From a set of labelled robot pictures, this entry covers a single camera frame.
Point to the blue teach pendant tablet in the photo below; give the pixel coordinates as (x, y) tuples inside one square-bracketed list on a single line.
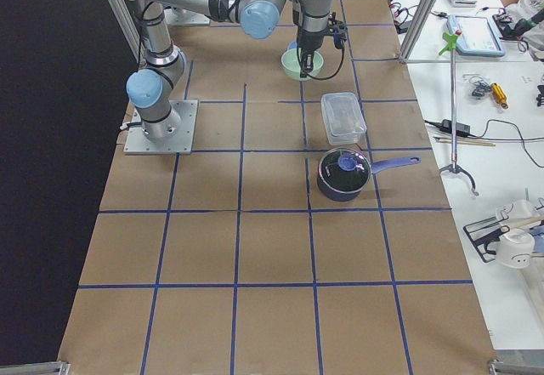
[(479, 36)]

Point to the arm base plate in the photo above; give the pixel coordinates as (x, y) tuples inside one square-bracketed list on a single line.
[(182, 17), (174, 134)]

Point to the white smiley mug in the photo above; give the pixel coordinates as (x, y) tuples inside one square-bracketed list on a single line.
[(515, 248)]

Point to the green plastic clamp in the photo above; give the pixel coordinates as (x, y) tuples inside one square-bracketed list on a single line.
[(450, 41)]

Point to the clear plastic lidded container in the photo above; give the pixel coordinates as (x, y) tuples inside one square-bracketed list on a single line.
[(342, 117)]

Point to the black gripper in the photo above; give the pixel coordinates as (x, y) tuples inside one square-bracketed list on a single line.
[(308, 38)]

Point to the aluminium frame post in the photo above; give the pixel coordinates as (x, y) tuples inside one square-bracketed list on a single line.
[(418, 22)]

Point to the dark blue saucepan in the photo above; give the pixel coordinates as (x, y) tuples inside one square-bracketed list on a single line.
[(342, 173)]

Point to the yellow screwdriver tool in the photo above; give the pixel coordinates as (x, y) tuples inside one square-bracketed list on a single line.
[(499, 95)]

